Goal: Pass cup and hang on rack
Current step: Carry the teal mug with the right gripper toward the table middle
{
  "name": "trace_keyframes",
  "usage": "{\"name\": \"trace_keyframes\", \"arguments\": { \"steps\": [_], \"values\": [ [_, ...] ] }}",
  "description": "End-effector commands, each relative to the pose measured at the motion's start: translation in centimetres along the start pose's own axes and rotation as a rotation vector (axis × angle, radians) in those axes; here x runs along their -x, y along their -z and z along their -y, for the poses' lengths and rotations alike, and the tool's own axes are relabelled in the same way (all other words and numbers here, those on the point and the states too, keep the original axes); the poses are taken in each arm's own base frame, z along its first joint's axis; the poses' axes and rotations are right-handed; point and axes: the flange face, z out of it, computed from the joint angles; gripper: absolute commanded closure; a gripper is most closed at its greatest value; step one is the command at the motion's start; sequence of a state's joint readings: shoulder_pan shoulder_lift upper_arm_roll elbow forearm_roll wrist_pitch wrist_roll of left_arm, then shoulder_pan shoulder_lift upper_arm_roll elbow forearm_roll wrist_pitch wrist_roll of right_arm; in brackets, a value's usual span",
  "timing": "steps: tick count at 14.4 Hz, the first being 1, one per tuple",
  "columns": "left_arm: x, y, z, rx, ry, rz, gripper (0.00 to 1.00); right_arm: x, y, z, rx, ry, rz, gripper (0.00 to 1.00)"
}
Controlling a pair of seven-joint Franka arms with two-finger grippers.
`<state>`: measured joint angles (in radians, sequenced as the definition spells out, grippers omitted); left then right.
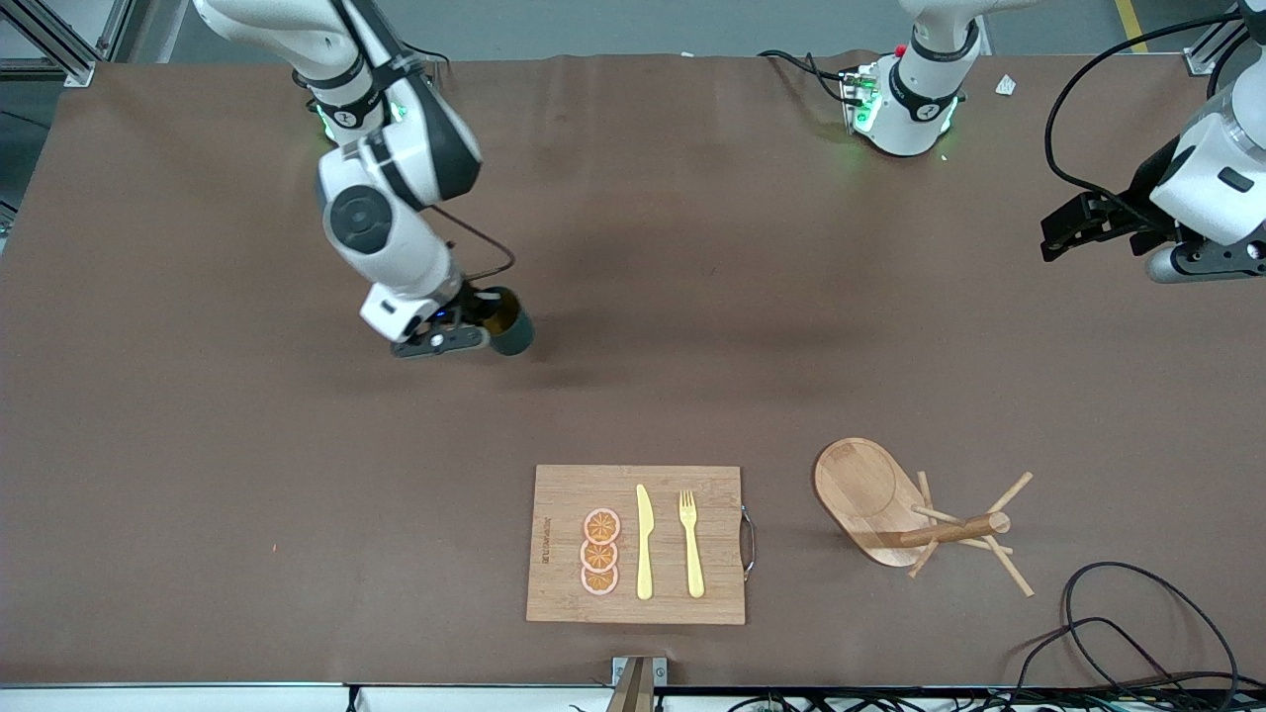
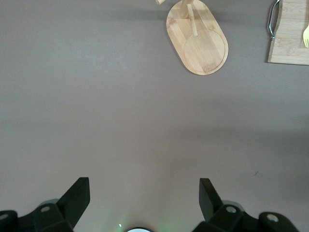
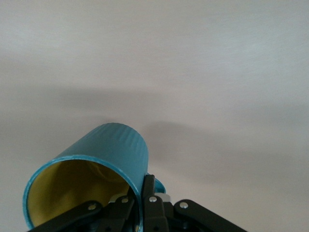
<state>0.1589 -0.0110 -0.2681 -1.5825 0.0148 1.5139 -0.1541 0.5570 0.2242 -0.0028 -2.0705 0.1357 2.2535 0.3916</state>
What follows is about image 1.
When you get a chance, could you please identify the black floor cable large loop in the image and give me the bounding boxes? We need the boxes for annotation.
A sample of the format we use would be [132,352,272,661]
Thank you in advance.
[1061,562,1239,698]

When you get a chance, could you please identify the yellow plastic fork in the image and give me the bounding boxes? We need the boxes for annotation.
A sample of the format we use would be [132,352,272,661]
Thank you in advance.
[678,489,706,599]

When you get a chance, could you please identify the wooden mug rack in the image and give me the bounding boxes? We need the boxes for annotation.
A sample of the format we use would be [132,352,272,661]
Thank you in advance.
[813,437,1036,598]

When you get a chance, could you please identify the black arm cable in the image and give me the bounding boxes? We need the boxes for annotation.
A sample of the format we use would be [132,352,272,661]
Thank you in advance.
[1046,12,1249,199]
[425,203,517,288]

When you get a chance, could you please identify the aluminium frame profile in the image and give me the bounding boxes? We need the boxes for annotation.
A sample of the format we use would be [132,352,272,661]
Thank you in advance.
[1184,18,1247,75]
[0,0,135,88]

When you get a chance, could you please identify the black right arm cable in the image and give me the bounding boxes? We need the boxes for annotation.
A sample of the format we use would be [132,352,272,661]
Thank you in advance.
[425,203,517,288]

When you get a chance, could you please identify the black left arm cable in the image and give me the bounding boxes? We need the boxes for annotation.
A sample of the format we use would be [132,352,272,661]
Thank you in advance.
[1046,12,1249,199]

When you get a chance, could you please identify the black floor cable small loop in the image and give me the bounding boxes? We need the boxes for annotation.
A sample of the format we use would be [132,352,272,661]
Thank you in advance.
[1009,617,1203,708]

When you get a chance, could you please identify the bamboo cutting board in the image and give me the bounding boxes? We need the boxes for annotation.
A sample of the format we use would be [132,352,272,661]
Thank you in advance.
[525,464,758,626]

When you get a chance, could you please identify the metal table edge bracket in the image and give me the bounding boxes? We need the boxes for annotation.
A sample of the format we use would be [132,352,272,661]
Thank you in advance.
[605,656,669,712]

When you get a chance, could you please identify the yellow plastic knife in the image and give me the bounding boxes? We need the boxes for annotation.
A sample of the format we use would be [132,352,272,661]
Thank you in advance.
[635,484,656,601]

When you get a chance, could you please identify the black left base cable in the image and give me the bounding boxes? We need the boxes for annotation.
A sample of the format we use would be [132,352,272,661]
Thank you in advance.
[757,49,852,105]

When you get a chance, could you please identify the dark green cup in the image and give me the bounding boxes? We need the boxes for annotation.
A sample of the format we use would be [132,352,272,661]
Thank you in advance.
[483,286,536,358]

